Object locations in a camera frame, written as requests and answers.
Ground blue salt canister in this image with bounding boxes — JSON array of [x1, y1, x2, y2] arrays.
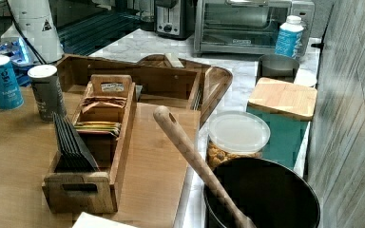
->
[[0, 55, 24, 110]]

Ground black tea bag packets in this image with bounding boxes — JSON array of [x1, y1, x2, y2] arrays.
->
[[53, 113, 99, 173]]

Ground black silver toaster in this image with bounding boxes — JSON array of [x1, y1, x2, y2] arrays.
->
[[155, 0, 196, 40]]

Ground colourful tea bag packets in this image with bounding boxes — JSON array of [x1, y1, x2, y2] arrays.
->
[[74, 122, 122, 137]]

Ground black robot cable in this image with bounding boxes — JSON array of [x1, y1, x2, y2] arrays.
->
[[5, 0, 48, 66]]

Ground white paper sheet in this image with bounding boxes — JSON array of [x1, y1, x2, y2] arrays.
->
[[72, 212, 136, 228]]

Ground clear plastic snack jar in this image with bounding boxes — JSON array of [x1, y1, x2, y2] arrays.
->
[[206, 111, 270, 170]]

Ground silver toaster oven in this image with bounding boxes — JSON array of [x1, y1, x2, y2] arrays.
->
[[194, 0, 315, 56]]

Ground wooden spoon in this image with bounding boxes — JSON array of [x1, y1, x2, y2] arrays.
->
[[153, 105, 257, 228]]

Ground wooden drawer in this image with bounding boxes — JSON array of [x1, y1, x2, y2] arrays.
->
[[42, 74, 136, 214]]

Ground wooden serving tray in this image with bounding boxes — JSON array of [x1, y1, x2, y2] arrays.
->
[[133, 54, 233, 126]]

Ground grey pepper canister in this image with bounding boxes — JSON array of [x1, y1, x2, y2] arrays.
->
[[28, 65, 67, 123]]

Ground white and blue bottle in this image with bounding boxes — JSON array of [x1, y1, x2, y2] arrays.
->
[[275, 15, 304, 59]]

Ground small wooden block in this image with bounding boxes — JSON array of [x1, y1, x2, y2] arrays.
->
[[164, 53, 184, 68]]

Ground black utensil pot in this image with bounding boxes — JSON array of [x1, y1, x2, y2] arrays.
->
[[214, 158, 320, 228]]

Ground teal canister with wooden lid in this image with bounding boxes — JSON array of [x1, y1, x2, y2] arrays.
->
[[246, 77, 317, 169]]

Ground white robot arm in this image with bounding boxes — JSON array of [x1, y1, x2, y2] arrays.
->
[[1, 0, 64, 64]]

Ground grey metal cup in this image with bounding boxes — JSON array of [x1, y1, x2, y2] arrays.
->
[[256, 54, 299, 83]]

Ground brown tea bag packets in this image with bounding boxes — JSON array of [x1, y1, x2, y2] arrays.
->
[[81, 96, 127, 113]]

